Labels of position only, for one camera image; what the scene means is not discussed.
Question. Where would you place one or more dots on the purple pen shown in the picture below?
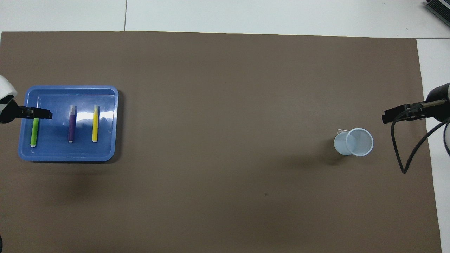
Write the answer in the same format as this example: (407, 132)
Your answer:
(71, 126)

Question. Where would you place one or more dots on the grey laptop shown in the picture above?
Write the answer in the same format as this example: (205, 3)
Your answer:
(439, 8)

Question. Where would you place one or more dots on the brown table mat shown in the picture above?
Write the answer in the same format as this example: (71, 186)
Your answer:
(225, 105)

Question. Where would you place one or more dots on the blue plastic tray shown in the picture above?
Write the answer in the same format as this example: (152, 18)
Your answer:
(56, 151)

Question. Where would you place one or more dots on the pale blue mesh pen cup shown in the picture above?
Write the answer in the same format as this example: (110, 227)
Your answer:
(357, 142)

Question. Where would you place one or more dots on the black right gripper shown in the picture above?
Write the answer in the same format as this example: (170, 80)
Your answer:
(437, 103)

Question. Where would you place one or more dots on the green pen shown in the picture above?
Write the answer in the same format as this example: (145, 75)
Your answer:
(34, 133)

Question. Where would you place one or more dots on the yellow pen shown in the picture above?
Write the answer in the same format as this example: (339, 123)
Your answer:
(95, 124)

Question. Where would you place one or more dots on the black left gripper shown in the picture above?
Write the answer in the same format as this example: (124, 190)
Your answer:
(10, 111)

